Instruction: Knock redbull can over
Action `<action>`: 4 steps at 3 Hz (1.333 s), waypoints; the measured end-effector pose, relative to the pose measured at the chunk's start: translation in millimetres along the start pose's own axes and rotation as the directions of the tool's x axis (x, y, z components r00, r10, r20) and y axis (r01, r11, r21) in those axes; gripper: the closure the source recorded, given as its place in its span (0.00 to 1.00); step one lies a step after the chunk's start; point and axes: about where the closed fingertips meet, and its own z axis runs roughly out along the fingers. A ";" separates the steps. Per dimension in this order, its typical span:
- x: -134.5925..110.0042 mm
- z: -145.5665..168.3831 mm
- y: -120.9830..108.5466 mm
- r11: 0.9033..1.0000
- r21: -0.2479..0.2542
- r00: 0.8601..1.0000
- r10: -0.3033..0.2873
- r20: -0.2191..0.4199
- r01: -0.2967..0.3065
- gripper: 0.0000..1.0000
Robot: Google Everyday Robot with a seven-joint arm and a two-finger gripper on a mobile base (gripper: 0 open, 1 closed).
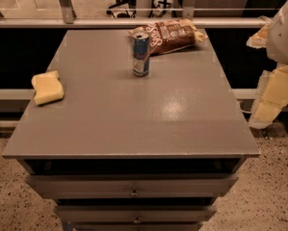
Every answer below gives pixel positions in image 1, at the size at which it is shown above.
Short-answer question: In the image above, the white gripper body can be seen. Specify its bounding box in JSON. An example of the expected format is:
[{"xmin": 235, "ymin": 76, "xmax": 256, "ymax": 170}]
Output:
[{"xmin": 266, "ymin": 0, "xmax": 288, "ymax": 64}]

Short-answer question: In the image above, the brown chip bag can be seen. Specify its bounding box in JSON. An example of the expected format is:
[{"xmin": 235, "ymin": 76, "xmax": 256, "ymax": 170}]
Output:
[{"xmin": 129, "ymin": 19, "xmax": 207, "ymax": 55}]

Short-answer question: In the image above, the metal railing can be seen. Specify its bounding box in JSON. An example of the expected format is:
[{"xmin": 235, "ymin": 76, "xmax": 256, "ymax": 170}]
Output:
[{"xmin": 0, "ymin": 0, "xmax": 286, "ymax": 29}]

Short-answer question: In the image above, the yellow sponge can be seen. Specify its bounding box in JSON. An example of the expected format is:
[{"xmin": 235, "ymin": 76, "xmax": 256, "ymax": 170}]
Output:
[{"xmin": 31, "ymin": 70, "xmax": 65, "ymax": 105}]

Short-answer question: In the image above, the grey drawer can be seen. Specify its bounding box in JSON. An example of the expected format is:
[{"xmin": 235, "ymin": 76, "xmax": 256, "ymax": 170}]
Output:
[
  {"xmin": 27, "ymin": 173, "xmax": 238, "ymax": 199},
  {"xmin": 55, "ymin": 205, "xmax": 216, "ymax": 224}
]

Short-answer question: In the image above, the blue silver redbull can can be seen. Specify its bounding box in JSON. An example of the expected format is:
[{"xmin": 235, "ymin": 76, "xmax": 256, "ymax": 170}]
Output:
[{"xmin": 133, "ymin": 31, "xmax": 149, "ymax": 77}]

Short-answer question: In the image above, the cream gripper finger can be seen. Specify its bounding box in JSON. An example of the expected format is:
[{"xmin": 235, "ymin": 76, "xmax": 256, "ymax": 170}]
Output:
[
  {"xmin": 247, "ymin": 24, "xmax": 270, "ymax": 49},
  {"xmin": 249, "ymin": 64, "xmax": 288, "ymax": 129}
]

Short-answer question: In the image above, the top grey drawer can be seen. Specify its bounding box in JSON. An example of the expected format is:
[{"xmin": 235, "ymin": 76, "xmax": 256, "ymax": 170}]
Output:
[{"xmin": 27, "ymin": 173, "xmax": 238, "ymax": 199}]

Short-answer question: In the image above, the grey drawer cabinet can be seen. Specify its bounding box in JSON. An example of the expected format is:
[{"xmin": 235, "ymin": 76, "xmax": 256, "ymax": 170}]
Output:
[{"xmin": 3, "ymin": 30, "xmax": 259, "ymax": 231}]

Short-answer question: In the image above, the black office chair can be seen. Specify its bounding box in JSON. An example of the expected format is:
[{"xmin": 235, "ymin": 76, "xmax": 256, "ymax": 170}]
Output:
[{"xmin": 106, "ymin": 0, "xmax": 136, "ymax": 18}]

